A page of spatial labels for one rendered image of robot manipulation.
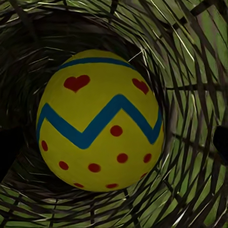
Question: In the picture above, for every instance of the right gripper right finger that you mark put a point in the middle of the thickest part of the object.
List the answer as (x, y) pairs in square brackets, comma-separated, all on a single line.
[(220, 141)]

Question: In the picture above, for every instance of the wicker basket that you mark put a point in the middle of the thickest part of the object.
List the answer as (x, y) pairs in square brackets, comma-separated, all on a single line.
[(47, 21)]

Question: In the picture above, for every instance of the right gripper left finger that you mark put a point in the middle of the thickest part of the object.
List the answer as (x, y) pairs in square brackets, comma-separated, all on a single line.
[(11, 143)]

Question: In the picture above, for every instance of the easter egg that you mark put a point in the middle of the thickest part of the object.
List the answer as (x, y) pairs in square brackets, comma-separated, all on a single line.
[(99, 126)]

